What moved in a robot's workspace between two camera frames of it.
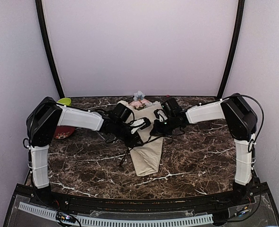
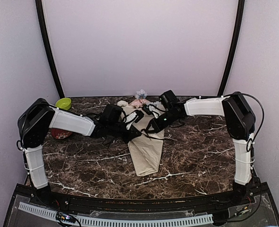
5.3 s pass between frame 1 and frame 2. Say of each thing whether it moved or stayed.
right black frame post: stayed
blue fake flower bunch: moved
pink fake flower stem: stayed
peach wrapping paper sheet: stayed
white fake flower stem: stayed
